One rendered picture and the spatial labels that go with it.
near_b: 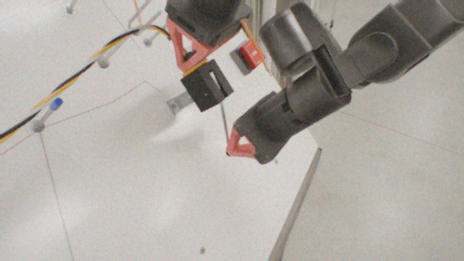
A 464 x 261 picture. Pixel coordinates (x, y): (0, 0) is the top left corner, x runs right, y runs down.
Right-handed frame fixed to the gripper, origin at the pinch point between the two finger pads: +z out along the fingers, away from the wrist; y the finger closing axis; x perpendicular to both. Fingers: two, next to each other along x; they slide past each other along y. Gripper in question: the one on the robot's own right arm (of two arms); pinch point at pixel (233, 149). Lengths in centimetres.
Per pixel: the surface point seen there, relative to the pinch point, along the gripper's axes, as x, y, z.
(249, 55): -10.8, -17.9, -0.9
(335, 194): 68, -102, 68
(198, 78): -10.9, 2.4, -6.0
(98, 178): -8.5, 17.6, 2.9
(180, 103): -10.5, 1.3, 1.4
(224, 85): -8.1, -0.5, -6.1
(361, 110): 57, -190, 67
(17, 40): -26.5, 15.9, -0.5
